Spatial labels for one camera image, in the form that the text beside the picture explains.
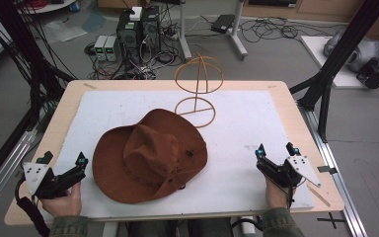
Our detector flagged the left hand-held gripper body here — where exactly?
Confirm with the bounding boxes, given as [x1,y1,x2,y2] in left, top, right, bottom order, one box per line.
[22,161,87,200]

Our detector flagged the black tape piece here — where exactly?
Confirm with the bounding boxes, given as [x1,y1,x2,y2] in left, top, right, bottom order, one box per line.
[316,165,339,175]

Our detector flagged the tangle of cables by computers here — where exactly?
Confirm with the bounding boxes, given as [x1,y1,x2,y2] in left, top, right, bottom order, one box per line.
[83,19,187,81]

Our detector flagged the white metal stand leg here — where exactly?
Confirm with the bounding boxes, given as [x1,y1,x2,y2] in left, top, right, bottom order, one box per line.
[177,0,193,62]
[227,0,250,61]

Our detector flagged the blue-grey floor sheet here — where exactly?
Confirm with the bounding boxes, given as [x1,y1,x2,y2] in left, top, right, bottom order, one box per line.
[81,11,109,34]

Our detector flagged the white floor platform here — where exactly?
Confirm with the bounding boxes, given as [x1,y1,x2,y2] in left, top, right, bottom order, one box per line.
[300,35,379,90]

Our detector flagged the black metal frame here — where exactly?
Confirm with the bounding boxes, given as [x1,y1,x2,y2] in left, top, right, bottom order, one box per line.
[0,0,77,196]
[288,0,379,143]

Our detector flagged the grey rounded machine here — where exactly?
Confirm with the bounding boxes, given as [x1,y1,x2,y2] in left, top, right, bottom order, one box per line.
[323,30,379,74]

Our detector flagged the flat black box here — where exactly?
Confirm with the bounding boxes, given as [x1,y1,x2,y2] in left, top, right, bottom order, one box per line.
[210,13,237,35]

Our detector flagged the aluminium rail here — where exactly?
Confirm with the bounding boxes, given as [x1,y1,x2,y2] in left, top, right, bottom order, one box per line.
[0,129,39,220]
[297,104,369,237]

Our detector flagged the black sleeved gripper cable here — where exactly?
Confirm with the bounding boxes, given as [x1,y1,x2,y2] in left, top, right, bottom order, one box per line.
[14,177,52,237]

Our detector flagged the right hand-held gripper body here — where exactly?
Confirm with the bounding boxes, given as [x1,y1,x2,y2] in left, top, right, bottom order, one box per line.
[256,154,322,190]

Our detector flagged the white foam mat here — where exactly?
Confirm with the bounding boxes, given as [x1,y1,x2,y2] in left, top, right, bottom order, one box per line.
[40,90,316,222]

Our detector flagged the grey power supply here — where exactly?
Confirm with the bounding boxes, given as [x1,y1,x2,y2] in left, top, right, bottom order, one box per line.
[94,35,109,62]
[104,36,119,63]

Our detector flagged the person's legs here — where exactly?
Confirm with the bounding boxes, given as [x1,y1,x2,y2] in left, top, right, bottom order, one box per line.
[126,218,235,237]

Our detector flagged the white round table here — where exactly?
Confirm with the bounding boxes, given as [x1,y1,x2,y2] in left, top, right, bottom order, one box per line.
[15,0,77,15]

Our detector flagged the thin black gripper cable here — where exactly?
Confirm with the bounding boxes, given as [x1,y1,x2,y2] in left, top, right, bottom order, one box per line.
[284,177,308,210]

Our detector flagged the tangle of black floor cables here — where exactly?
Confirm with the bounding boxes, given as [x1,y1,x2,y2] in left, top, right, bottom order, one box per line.
[238,15,335,44]

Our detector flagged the clear plastic sheet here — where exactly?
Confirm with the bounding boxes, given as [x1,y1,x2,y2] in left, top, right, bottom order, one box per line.
[41,19,89,44]

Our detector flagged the black computer tower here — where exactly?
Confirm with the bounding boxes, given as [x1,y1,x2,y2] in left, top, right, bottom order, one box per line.
[140,5,163,55]
[115,9,143,64]

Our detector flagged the brown wide-brim hat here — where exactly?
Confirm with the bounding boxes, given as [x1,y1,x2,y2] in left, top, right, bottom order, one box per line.
[92,108,209,204]

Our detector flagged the wooden hat stand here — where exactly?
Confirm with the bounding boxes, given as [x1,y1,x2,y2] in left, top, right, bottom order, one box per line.
[173,52,225,129]

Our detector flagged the person's right hand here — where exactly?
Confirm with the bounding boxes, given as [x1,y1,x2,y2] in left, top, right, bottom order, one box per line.
[264,177,293,210]

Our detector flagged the thin wooden stick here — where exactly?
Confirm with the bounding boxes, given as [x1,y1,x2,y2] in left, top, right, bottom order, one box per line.
[306,184,332,208]

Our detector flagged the black device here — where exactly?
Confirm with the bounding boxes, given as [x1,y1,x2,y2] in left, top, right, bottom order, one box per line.
[355,57,379,90]

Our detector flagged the small white box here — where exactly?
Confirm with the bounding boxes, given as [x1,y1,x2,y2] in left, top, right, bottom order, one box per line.
[129,6,143,22]

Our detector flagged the person's left hand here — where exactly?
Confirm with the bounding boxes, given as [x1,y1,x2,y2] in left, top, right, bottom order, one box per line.
[40,181,83,218]

